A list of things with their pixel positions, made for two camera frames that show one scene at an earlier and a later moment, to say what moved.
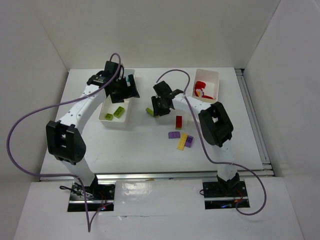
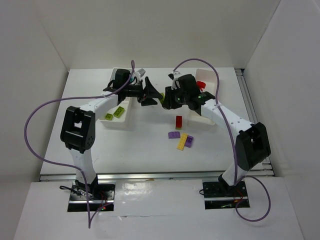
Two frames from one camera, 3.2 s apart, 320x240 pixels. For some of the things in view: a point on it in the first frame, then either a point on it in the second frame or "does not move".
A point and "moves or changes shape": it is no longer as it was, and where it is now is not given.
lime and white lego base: (150, 111) moves or changes shape
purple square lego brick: (189, 141) does not move
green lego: (119, 112) does not move
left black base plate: (98, 196) does not move
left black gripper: (122, 90) -> (145, 90)
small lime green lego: (108, 116) does not move
